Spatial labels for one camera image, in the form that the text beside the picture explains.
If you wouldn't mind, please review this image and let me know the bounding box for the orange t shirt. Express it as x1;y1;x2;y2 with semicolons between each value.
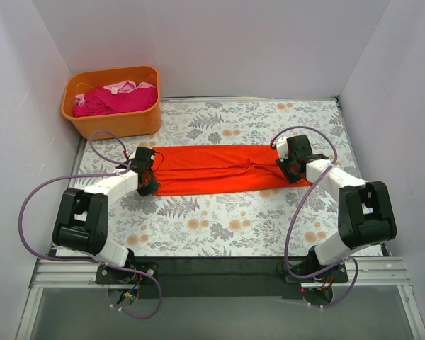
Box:
153;144;310;196

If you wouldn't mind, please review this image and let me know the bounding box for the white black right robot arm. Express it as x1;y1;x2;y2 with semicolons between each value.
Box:
271;135;397;282

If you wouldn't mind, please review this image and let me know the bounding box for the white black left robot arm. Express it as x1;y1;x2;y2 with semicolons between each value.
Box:
52;147;160;283

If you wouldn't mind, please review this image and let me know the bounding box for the floral patterned table mat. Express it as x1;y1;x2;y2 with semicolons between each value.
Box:
74;100;359;256

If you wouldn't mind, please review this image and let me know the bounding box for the orange plastic bin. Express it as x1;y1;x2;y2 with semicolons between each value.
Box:
61;65;162;139

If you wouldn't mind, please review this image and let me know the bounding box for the magenta t shirt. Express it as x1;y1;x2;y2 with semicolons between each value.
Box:
73;87;158;118

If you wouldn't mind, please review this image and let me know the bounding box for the light pink t shirt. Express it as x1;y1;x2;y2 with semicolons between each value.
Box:
75;80;154;106

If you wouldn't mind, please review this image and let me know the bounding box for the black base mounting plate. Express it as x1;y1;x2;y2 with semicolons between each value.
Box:
96;257;348;300

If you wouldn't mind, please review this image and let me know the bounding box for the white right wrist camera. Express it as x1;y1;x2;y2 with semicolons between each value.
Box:
274;137;289;160

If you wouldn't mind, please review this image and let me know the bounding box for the aluminium frame rail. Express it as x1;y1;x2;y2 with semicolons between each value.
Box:
31;256;410;288

